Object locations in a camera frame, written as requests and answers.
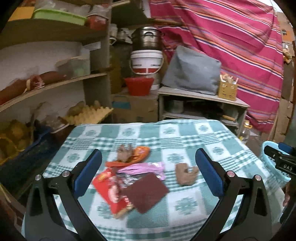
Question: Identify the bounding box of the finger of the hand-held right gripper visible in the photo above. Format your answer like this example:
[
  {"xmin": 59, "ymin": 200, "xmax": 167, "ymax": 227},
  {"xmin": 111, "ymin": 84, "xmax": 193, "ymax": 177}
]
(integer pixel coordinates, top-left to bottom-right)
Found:
[
  {"xmin": 278, "ymin": 142, "xmax": 296, "ymax": 155},
  {"xmin": 264, "ymin": 145, "xmax": 282, "ymax": 161}
]

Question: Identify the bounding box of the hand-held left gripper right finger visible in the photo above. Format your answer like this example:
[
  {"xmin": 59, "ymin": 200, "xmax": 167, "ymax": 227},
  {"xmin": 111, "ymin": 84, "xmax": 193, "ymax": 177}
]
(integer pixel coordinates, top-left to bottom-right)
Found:
[{"xmin": 191, "ymin": 148, "xmax": 273, "ymax": 241}]

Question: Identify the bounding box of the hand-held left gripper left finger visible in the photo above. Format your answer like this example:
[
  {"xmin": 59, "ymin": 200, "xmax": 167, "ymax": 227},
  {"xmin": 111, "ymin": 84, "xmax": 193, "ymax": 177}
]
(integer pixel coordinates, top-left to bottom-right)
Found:
[{"xmin": 24, "ymin": 149, "xmax": 109, "ymax": 241}]

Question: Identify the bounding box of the light blue plastic basket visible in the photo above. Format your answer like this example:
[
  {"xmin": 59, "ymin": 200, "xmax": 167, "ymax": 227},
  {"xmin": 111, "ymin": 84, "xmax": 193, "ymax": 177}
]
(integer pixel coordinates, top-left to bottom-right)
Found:
[{"xmin": 259, "ymin": 141, "xmax": 292, "ymax": 184}]

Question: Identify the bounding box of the brown paper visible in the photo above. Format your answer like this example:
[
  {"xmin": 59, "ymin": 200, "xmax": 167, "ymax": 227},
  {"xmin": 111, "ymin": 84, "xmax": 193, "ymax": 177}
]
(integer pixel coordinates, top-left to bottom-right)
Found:
[
  {"xmin": 175, "ymin": 163, "xmax": 199, "ymax": 186},
  {"xmin": 117, "ymin": 144, "xmax": 135, "ymax": 163}
]

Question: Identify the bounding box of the red snack bag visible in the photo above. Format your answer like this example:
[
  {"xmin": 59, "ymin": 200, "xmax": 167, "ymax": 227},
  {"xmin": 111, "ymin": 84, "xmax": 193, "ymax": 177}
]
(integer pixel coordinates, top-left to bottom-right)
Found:
[{"xmin": 92, "ymin": 168, "xmax": 135, "ymax": 219}]

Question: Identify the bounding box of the pink wrapper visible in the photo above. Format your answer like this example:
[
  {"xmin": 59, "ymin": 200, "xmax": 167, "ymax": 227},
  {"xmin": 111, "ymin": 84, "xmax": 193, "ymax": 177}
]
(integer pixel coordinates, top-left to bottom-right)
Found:
[{"xmin": 118, "ymin": 162, "xmax": 166, "ymax": 180}]

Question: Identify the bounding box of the orange wrapper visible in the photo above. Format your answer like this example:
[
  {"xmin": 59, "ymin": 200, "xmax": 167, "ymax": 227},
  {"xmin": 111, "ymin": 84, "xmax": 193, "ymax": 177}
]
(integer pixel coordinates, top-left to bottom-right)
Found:
[{"xmin": 105, "ymin": 146, "xmax": 151, "ymax": 168}]

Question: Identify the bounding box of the maroon scouring pad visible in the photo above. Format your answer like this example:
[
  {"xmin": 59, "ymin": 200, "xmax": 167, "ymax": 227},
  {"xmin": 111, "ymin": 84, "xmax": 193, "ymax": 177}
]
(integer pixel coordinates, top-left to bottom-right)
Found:
[{"xmin": 120, "ymin": 173, "xmax": 170, "ymax": 214}]

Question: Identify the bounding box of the clear oil bottle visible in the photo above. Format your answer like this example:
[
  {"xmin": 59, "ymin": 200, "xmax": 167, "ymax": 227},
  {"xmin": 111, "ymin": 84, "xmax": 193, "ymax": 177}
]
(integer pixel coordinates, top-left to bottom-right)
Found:
[{"xmin": 239, "ymin": 120, "xmax": 253, "ymax": 144}]

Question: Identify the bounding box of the green checkered tablecloth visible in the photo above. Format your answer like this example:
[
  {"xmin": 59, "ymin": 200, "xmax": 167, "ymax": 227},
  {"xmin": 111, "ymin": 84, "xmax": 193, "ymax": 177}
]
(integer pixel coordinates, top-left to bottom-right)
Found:
[{"xmin": 22, "ymin": 119, "xmax": 287, "ymax": 241}]

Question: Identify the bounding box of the red bowl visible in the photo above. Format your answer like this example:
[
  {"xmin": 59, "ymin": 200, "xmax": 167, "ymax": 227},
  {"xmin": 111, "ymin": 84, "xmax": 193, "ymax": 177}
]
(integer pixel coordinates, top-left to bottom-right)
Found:
[{"xmin": 50, "ymin": 123, "xmax": 70, "ymax": 140}]

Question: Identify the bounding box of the yellow egg tray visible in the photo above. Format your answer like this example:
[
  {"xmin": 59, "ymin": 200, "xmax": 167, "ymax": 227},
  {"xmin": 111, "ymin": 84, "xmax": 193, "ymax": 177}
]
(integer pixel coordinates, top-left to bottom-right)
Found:
[{"xmin": 63, "ymin": 105, "xmax": 114, "ymax": 127}]

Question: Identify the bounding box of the dark blue plastic crate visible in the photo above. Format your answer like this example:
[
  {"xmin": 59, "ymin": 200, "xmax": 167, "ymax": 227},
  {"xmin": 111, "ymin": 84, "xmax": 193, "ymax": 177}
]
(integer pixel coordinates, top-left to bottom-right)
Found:
[{"xmin": 0, "ymin": 125, "xmax": 55, "ymax": 186}]

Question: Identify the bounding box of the yellow utensil holder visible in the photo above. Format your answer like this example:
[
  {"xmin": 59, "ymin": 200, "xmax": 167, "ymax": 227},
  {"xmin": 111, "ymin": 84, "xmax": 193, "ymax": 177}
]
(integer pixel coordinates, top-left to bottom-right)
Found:
[{"xmin": 218, "ymin": 80, "xmax": 238, "ymax": 101}]

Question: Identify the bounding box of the grey cabinet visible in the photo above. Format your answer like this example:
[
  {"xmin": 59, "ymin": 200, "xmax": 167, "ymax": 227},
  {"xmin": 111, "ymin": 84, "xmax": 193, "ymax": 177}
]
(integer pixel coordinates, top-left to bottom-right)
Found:
[{"xmin": 158, "ymin": 87, "xmax": 251, "ymax": 140}]

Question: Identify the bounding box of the cardboard box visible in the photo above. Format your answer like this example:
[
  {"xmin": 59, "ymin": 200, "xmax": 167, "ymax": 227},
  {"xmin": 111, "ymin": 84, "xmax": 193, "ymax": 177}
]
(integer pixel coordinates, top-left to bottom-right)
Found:
[{"xmin": 112, "ymin": 94, "xmax": 160, "ymax": 124}]

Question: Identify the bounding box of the yellow mesh bag of potatoes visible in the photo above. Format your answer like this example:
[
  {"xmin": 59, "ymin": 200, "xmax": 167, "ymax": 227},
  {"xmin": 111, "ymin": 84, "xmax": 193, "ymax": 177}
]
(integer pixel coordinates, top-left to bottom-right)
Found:
[{"xmin": 0, "ymin": 119, "xmax": 32, "ymax": 161}]

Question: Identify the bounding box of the bunch of chopsticks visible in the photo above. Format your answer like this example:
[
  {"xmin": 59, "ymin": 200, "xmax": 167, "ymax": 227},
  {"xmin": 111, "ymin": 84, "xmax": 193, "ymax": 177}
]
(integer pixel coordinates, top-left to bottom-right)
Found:
[{"xmin": 220, "ymin": 73, "xmax": 238, "ymax": 84}]

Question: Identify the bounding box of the red plastic basin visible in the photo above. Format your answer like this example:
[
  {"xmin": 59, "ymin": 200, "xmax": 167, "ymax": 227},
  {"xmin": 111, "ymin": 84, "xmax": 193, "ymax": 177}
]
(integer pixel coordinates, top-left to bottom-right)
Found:
[{"xmin": 124, "ymin": 77, "xmax": 155, "ymax": 97}]

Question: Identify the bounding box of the red mesh bag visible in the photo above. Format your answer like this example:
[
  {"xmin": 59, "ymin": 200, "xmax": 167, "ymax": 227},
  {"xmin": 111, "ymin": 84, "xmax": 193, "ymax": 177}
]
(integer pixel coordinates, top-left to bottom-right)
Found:
[
  {"xmin": 30, "ymin": 71, "xmax": 68, "ymax": 89},
  {"xmin": 0, "ymin": 80, "xmax": 29, "ymax": 105}
]

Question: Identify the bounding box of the grey cushion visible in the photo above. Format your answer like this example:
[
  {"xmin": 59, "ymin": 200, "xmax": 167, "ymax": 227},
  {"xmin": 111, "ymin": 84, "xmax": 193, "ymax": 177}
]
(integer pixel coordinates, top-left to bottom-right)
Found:
[{"xmin": 162, "ymin": 46, "xmax": 222, "ymax": 95}]

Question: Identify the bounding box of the clear plastic container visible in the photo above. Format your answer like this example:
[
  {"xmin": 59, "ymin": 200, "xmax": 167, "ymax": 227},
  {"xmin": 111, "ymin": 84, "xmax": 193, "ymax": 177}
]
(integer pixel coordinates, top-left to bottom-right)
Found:
[{"xmin": 57, "ymin": 57, "xmax": 91, "ymax": 78}]

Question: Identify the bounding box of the large yellow oil jug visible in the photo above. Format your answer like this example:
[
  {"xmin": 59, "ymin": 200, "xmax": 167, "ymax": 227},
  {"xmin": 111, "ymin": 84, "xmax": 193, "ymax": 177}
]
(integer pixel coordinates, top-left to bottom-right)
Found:
[{"xmin": 110, "ymin": 44, "xmax": 130, "ymax": 93}]

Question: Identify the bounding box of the white plastic bucket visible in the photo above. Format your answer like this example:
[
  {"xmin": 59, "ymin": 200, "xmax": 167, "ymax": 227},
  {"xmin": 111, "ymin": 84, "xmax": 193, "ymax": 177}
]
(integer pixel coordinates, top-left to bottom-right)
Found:
[{"xmin": 129, "ymin": 49, "xmax": 164, "ymax": 75}]

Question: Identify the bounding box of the pink striped cloth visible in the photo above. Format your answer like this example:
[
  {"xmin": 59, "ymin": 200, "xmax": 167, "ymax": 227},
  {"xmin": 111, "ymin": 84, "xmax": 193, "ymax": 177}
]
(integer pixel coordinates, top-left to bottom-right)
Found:
[{"xmin": 148, "ymin": 0, "xmax": 285, "ymax": 134}]

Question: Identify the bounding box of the wooden shelf unit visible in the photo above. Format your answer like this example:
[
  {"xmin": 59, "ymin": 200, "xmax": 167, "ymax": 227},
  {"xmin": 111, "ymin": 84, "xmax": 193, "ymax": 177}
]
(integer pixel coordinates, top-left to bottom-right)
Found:
[{"xmin": 0, "ymin": 0, "xmax": 114, "ymax": 200}]

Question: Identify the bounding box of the steel pot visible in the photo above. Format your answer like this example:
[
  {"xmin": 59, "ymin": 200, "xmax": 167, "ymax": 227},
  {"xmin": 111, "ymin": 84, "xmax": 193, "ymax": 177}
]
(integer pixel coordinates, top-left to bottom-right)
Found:
[{"xmin": 131, "ymin": 26, "xmax": 164, "ymax": 51}]

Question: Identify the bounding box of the small red basket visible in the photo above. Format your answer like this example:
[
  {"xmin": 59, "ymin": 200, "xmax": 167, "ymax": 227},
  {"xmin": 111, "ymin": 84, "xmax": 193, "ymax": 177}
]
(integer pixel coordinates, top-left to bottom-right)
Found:
[{"xmin": 87, "ymin": 15, "xmax": 109, "ymax": 30}]

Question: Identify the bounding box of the green plastic tray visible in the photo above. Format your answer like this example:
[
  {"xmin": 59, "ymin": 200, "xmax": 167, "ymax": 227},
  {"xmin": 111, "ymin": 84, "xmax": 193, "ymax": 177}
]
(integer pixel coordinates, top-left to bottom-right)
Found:
[{"xmin": 32, "ymin": 8, "xmax": 87, "ymax": 26}]

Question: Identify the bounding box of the yellow box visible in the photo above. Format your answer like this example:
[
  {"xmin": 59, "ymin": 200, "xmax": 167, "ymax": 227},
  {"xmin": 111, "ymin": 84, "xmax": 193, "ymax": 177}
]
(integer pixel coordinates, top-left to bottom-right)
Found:
[{"xmin": 8, "ymin": 6, "xmax": 36, "ymax": 23}]

